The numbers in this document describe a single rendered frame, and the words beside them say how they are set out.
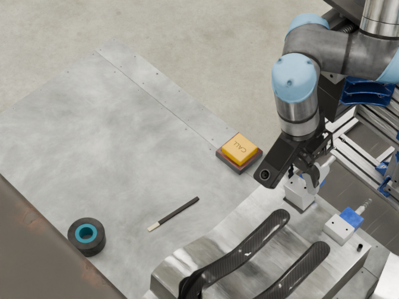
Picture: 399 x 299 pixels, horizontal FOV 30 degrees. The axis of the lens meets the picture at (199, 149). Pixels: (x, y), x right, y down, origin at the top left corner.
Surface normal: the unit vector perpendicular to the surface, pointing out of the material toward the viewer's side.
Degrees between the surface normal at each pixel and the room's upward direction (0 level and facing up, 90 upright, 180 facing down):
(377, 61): 54
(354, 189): 0
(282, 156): 39
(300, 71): 11
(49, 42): 0
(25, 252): 0
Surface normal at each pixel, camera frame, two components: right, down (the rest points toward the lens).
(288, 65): -0.18, -0.57
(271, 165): -0.50, -0.15
